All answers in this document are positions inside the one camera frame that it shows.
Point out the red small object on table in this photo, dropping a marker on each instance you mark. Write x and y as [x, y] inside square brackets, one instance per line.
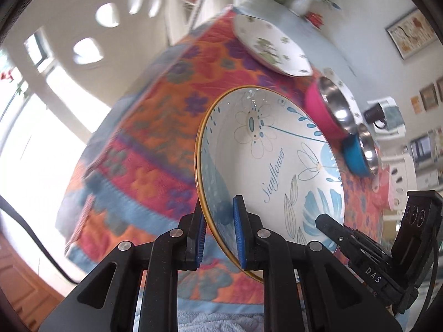
[315, 19]

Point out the framed picture on wall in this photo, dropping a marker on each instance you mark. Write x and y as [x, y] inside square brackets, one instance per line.
[411, 33]

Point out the blue steel bowl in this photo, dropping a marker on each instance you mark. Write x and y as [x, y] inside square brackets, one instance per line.
[361, 153]

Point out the small white floral plate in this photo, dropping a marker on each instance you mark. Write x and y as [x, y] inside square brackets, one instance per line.
[331, 74]

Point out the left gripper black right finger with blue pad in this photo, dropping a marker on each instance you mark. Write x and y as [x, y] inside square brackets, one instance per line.
[306, 288]

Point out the pink steel bowl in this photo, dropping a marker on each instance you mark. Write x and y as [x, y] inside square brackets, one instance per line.
[327, 106]

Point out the square white green-leaf plate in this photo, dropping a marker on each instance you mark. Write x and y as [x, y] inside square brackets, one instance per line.
[270, 46]

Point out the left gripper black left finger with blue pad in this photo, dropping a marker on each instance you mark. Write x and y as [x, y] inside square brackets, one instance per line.
[134, 285]

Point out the white flower vase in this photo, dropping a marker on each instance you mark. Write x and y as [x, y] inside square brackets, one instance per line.
[300, 7]

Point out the dark mug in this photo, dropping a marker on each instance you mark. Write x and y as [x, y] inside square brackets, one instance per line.
[375, 115]

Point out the colourful floral tablecloth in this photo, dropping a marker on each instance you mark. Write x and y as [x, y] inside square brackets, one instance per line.
[135, 179]

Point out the round blue sunflower plate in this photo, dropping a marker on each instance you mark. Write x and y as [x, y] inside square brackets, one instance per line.
[256, 143]

